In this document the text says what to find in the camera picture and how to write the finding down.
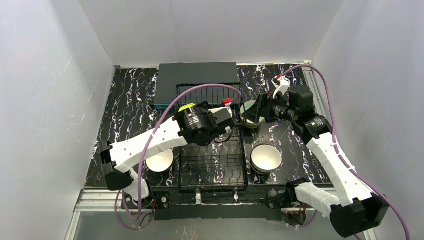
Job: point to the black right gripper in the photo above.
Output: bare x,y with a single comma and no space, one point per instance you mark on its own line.
262,108

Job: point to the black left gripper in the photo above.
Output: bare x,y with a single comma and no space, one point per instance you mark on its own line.
228,120

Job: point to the green white bowl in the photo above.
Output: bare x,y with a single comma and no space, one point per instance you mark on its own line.
184,107

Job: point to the orange white bowl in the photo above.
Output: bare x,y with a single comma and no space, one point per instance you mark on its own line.
161,162

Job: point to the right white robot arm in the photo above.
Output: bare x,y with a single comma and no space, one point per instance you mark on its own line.
355,208

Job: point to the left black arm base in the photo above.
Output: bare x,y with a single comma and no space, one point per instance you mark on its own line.
150,202

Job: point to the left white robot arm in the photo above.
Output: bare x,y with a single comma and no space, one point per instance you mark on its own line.
198,125

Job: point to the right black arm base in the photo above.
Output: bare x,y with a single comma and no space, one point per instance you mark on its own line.
280,199

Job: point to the pale green bowl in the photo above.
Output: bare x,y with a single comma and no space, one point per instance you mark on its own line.
248,122

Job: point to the dark striped white bowl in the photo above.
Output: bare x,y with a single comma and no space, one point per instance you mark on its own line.
265,159

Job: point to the dark grey flat box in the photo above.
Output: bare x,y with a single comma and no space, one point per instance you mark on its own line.
175,78

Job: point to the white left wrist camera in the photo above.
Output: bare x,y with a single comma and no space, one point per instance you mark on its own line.
227,102

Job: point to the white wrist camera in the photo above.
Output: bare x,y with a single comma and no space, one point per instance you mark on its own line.
281,84
227,102

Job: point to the black wire dish rack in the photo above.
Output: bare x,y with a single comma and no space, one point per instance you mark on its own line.
220,166

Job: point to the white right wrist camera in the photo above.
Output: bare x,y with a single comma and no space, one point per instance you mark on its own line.
281,84

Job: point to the aluminium table edge rail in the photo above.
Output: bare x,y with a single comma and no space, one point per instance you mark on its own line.
311,82

